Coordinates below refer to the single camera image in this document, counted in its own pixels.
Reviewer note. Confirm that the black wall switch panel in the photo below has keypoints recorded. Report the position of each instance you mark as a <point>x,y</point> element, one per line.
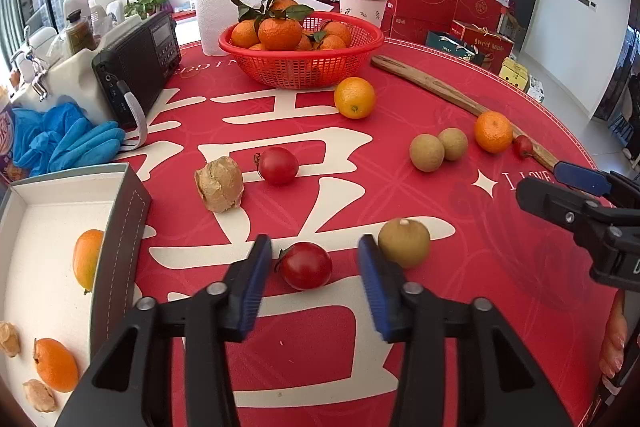
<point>585,2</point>

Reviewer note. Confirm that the green potted plant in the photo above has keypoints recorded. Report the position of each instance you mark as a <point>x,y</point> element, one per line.
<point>147,2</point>

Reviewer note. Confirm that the small mandarin orange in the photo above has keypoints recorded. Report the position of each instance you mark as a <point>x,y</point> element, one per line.
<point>493,132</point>

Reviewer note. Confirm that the white printed carton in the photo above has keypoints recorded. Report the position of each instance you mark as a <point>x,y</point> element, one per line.
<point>536,89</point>

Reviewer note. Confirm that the dry husk physalis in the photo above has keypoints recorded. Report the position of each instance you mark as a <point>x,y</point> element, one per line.
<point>39,394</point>
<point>218,184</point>
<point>7,339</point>

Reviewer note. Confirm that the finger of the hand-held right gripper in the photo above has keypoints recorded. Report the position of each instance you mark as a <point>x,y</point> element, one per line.
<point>580,177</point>
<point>550,202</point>

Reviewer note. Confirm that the wooden back scratcher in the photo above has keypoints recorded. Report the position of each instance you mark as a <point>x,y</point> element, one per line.
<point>430,82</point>

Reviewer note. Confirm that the silver metal figurine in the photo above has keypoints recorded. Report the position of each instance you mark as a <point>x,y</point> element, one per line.
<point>32,72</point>

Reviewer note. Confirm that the floral paper cup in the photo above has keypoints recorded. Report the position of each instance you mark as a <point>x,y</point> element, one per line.
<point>362,9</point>

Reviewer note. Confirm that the smooth round orange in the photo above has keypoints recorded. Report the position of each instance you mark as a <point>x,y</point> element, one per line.
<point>354,98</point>
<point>87,257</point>

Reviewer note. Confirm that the person's right hand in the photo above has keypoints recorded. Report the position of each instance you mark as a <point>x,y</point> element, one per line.
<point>612,342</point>

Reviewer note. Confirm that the pile of leafy mandarins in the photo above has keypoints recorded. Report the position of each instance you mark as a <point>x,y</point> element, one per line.
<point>280,32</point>

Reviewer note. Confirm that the black portable radio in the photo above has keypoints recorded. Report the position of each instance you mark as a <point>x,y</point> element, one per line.
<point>135,57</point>

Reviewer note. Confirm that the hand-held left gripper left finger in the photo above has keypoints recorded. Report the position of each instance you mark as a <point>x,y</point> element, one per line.
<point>252,294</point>

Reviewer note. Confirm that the purple instant drink cup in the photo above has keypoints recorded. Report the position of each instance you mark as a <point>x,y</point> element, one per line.
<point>6,137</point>

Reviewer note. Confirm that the red plastic basket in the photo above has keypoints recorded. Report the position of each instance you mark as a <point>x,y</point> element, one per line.
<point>300,67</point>

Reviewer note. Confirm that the red and gold gift box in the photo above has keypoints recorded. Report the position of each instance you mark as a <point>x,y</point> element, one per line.
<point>487,44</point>

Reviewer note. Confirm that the white paper towel roll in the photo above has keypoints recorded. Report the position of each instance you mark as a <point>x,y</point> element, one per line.
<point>220,17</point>

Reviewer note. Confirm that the brown longan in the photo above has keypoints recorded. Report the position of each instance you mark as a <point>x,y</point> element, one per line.
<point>454,143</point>
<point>404,242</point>
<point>426,152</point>

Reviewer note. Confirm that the green gift bag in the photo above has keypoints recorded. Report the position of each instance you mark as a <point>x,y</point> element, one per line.
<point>447,44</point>

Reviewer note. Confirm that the brown bottle black cap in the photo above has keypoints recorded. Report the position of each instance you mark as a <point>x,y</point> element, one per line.
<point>80,34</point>

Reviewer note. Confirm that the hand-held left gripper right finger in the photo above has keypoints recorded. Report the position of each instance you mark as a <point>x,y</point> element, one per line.
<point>375,294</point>

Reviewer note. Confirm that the orange with stem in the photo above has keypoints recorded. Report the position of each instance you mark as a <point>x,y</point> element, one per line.
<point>55,364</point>

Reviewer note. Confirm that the grey shallow cardboard box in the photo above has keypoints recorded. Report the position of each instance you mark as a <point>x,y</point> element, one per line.
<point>45,227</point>

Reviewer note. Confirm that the yellow carton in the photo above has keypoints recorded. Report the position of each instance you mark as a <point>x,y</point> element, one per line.
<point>515,74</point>

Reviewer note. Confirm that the white ceramic container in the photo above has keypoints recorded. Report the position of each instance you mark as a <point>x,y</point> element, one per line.
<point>75,77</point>

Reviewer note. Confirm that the tiny red cherry tomato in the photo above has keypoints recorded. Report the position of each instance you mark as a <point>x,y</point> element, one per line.
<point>522,146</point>

